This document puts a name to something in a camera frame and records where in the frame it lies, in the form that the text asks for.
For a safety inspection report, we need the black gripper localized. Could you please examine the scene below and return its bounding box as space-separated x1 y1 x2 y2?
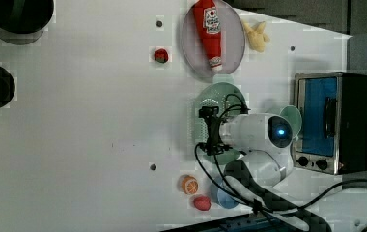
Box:
198 106 231 156

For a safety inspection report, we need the green strainer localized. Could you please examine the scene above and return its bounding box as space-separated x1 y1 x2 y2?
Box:
191 82 246 165

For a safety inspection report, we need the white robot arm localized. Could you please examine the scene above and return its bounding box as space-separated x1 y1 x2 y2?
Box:
196 105 367 232

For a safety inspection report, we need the toy orange half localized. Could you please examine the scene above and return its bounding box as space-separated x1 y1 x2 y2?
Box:
181 176 199 195

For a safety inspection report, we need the blue bowl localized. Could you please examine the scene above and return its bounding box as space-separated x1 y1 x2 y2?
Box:
210 178 239 209

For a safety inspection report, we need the red toy strawberry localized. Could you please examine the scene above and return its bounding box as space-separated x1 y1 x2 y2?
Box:
193 196 212 211

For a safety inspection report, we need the small dark red strawberry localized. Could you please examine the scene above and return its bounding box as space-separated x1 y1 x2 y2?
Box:
154 48 169 64

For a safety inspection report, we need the grey round plate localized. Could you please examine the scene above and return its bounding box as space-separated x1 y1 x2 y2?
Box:
180 0 246 79

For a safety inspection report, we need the peeled toy banana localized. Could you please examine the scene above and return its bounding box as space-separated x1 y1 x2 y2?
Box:
242 21 270 53

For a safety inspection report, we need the black toaster oven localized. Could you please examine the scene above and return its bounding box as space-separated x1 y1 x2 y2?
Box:
293 72 367 175

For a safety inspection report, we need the red ketchup bottle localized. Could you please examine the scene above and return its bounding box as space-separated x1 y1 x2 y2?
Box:
193 0 222 72

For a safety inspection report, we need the black round object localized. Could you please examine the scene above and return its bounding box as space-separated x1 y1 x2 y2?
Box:
0 0 54 34

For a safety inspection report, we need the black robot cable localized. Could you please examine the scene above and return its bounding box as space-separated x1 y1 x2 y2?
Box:
193 93 367 232

